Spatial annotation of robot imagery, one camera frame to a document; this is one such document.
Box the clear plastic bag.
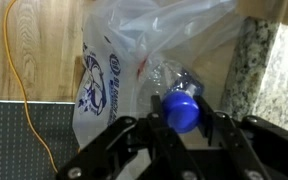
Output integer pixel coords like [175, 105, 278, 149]
[72, 0, 244, 148]

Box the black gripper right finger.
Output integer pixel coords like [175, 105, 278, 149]
[194, 96, 271, 180]

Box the orange cable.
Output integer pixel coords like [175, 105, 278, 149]
[3, 0, 59, 174]

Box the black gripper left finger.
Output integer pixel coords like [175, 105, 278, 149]
[146, 95, 198, 180]

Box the small water bottle blue cap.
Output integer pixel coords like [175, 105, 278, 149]
[138, 61, 204, 133]

